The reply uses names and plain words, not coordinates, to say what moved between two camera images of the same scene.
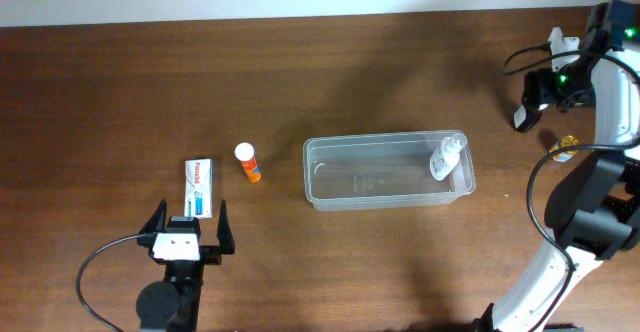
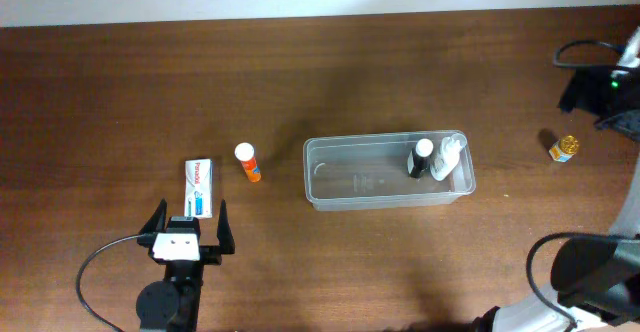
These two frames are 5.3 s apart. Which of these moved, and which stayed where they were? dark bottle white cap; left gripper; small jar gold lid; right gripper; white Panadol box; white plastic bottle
Moved: right gripper; dark bottle white cap
Stayed: left gripper; white plastic bottle; white Panadol box; small jar gold lid
